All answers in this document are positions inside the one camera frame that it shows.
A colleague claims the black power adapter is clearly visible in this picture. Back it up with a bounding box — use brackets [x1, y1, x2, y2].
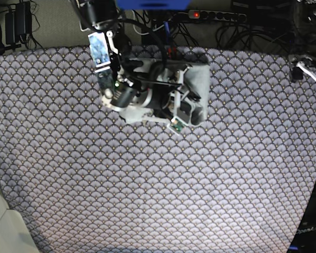
[5, 1, 32, 45]

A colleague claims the red table clamp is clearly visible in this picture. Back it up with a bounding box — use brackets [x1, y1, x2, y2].
[168, 46, 177, 60]

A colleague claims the black power strip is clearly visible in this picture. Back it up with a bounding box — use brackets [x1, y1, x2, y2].
[188, 10, 248, 23]

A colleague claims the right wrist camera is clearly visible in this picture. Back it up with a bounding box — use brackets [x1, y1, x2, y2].
[167, 118, 186, 135]

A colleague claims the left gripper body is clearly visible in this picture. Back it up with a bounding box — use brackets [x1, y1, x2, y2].
[288, 54, 316, 78]

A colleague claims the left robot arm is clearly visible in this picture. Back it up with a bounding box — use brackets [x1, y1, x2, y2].
[289, 1, 316, 82]

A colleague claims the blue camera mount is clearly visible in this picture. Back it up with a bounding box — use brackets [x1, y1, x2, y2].
[116, 0, 190, 10]

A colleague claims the light grey T-shirt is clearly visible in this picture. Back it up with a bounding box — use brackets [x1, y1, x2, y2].
[120, 60, 210, 127]

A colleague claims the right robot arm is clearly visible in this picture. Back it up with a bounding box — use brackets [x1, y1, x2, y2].
[71, 1, 201, 130]

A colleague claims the fan-patterned tablecloth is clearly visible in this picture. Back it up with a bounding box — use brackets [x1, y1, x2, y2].
[0, 47, 316, 252]

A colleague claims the white plastic bin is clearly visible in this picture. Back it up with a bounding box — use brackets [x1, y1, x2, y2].
[0, 192, 39, 252]

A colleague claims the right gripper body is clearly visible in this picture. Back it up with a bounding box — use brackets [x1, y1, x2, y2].
[102, 63, 198, 124]

